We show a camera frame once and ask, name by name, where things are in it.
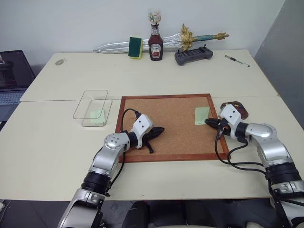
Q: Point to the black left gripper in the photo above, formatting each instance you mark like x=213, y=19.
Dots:
x=149, y=136

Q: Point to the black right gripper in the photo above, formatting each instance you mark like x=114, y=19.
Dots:
x=224, y=126

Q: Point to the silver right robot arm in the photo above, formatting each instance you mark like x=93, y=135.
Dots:
x=273, y=147

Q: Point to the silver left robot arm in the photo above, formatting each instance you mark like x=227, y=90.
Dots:
x=104, y=161

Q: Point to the green sticky note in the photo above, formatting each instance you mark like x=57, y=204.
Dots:
x=97, y=117
x=201, y=115

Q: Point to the dark brown tray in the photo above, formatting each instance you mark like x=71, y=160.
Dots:
x=244, y=112

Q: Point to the clear plastic box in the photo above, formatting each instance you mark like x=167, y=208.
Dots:
x=95, y=102

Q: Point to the wood-framed cork board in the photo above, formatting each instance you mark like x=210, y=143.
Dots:
x=175, y=118

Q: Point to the black and silver pen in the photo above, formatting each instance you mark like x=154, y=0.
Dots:
x=237, y=61

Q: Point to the grey handheld controller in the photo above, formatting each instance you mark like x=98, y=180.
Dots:
x=192, y=55

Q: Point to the black rounded shape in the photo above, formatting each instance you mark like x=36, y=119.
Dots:
x=135, y=216

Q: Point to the ketchup bottle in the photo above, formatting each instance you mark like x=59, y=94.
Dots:
x=155, y=47

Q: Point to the green and yellow sponge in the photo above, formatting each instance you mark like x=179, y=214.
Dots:
x=135, y=47

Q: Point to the silver and gold toy sword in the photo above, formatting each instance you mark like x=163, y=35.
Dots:
x=173, y=39

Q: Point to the small grey oval disc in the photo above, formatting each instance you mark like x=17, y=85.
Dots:
x=60, y=62

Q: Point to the clear plastic jar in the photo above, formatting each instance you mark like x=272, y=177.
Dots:
x=154, y=15

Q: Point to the grey laptop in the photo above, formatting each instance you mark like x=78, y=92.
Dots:
x=14, y=71

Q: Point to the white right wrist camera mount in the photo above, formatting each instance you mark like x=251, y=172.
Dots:
x=230, y=115

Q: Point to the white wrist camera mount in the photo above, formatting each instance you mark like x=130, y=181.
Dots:
x=230, y=115
x=142, y=123

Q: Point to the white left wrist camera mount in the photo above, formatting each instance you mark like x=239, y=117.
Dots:
x=142, y=123

